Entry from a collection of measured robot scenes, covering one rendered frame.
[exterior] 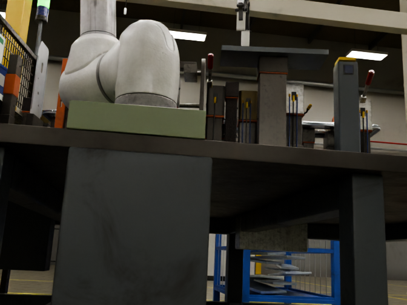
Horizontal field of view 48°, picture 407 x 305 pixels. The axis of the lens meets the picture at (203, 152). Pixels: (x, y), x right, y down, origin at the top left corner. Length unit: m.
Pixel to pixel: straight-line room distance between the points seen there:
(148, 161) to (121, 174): 0.06
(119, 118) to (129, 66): 0.18
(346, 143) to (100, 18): 0.87
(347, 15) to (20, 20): 4.15
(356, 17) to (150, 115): 5.17
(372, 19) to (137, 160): 5.33
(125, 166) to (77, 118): 0.14
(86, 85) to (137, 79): 0.19
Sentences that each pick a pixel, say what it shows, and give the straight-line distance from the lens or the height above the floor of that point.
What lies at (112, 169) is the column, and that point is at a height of 0.62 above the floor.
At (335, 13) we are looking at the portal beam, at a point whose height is 3.37.
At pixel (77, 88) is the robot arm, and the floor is 0.87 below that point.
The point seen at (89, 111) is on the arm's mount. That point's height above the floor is 0.74.
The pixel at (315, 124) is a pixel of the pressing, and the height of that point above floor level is 0.99.
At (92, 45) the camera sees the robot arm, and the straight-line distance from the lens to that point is 1.29.
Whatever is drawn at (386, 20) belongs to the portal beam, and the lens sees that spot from 6.20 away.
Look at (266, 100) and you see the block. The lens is 1.59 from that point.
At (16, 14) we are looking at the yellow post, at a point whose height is 1.71.
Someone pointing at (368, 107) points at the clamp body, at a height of 1.03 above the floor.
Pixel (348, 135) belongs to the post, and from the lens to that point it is 1.62.
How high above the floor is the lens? 0.45
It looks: 13 degrees up
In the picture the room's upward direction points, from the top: 3 degrees clockwise
